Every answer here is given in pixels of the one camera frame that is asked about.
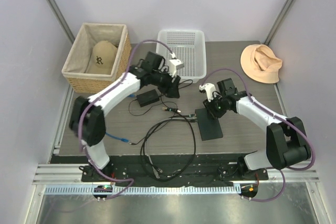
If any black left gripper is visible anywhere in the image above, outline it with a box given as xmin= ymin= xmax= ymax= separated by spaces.
xmin=151 ymin=67 xmax=180 ymax=98

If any black network switch box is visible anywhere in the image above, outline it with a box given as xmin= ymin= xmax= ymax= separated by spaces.
xmin=195 ymin=109 xmax=223 ymax=141

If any black power cable with plug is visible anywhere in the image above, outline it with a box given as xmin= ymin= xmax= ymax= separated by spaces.
xmin=128 ymin=78 xmax=194 ymax=146

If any white plastic mesh basket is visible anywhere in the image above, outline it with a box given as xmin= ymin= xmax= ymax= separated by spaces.
xmin=157 ymin=29 xmax=207 ymax=83

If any blue ethernet cable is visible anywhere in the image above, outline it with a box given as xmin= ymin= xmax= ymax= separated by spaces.
xmin=104 ymin=132 xmax=130 ymax=143

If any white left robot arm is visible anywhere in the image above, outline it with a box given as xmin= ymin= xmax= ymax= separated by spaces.
xmin=69 ymin=52 xmax=184 ymax=182

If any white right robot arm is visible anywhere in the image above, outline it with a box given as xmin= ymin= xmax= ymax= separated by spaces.
xmin=199 ymin=78 xmax=312 ymax=179

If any black power adapter brick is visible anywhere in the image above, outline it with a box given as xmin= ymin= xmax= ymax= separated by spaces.
xmin=136 ymin=89 xmax=160 ymax=108

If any peach bucket hat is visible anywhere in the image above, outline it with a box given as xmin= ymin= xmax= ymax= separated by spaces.
xmin=240 ymin=44 xmax=283 ymax=84

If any beige baseball cap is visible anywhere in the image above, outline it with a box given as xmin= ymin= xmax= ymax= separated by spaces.
xmin=86 ymin=40 xmax=118 ymax=75

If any wicker basket with liner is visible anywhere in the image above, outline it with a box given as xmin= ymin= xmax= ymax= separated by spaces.
xmin=61 ymin=23 xmax=131 ymax=93

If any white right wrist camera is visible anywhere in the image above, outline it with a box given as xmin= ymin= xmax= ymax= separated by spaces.
xmin=199 ymin=83 xmax=216 ymax=102

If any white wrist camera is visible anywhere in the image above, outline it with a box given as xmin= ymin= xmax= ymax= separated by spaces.
xmin=167 ymin=53 xmax=184 ymax=78
xmin=199 ymin=83 xmax=216 ymax=102

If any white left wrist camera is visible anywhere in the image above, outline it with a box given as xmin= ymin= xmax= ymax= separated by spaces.
xmin=167 ymin=53 xmax=184 ymax=78

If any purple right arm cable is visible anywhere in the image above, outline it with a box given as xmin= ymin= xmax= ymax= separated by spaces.
xmin=202 ymin=68 xmax=316 ymax=204

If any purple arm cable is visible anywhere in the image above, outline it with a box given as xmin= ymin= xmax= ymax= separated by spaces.
xmin=202 ymin=68 xmax=316 ymax=204
xmin=78 ymin=39 xmax=175 ymax=200

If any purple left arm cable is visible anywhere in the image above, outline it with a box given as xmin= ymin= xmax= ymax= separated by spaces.
xmin=78 ymin=39 xmax=175 ymax=200

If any grey ethernet cable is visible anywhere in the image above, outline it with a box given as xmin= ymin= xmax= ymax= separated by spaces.
xmin=146 ymin=153 xmax=163 ymax=178

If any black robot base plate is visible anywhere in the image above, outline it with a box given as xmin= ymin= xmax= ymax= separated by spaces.
xmin=49 ymin=152 xmax=270 ymax=183

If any white slotted cable duct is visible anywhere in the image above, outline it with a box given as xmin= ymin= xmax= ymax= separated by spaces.
xmin=44 ymin=184 xmax=241 ymax=196

